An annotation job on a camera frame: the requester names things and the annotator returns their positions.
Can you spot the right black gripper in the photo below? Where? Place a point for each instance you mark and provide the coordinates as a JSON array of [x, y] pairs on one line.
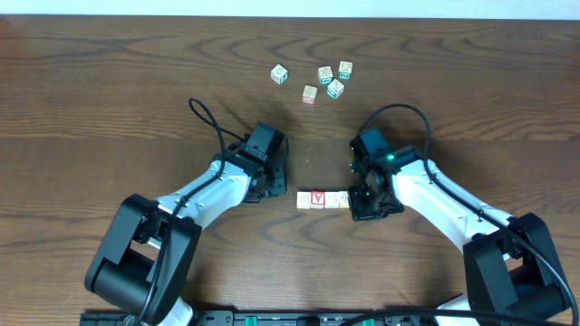
[[359, 210]]

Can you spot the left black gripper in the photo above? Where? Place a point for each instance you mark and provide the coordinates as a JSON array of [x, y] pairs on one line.
[[278, 177]]

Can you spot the yellow-sided wooden block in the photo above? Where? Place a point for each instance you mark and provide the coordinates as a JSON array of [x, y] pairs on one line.
[[344, 200]]

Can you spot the plain white wooden block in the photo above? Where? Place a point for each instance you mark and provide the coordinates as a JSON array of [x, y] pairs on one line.
[[331, 200]]

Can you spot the yellow-edged wooden block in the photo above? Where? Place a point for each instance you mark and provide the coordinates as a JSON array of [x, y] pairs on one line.
[[303, 200]]

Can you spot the red letter A block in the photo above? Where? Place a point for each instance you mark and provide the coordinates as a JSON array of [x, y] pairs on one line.
[[317, 199]]

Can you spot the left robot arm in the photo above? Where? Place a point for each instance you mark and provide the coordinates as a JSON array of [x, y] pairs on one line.
[[143, 261]]

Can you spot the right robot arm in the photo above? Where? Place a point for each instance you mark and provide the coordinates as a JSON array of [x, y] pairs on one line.
[[511, 265]]

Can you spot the wooden block red number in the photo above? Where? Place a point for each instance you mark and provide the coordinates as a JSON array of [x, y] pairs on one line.
[[309, 94]]

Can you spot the wooden block teal side far-left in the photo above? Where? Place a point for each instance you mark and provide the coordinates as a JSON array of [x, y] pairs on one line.
[[279, 74]]

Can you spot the wooden block teal front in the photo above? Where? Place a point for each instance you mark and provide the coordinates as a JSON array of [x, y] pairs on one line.
[[335, 89]]

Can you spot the wooden block teal letter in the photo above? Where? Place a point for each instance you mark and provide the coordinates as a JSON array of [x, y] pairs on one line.
[[325, 75]]

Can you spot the wooden block green number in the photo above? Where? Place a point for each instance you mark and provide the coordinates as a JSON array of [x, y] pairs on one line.
[[345, 71]]

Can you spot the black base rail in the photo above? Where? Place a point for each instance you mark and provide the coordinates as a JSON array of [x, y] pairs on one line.
[[227, 318]]

